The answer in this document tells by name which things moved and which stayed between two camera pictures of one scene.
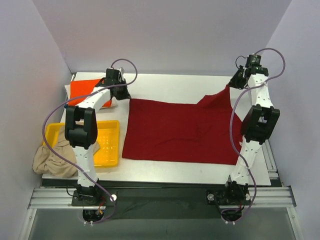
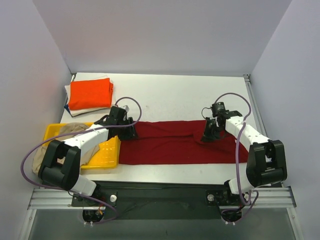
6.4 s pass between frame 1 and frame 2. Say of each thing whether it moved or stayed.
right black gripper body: moved
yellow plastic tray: stayed
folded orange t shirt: stayed
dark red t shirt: moved
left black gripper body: moved
